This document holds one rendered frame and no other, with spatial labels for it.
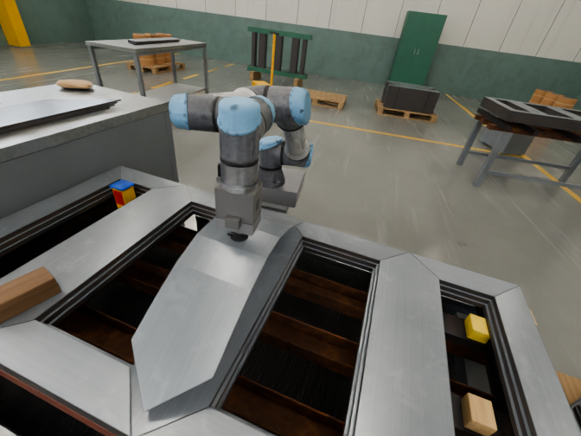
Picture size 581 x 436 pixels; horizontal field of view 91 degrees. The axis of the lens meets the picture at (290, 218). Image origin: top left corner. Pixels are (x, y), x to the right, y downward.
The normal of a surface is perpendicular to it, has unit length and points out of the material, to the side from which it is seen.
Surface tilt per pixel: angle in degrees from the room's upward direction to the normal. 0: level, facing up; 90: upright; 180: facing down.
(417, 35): 90
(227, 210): 90
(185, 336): 30
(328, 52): 90
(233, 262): 18
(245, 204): 90
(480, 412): 0
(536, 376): 0
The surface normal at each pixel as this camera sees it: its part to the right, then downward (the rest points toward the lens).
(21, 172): 0.93, 0.28
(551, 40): -0.20, 0.55
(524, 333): 0.11, -0.81
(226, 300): -0.06, -0.50
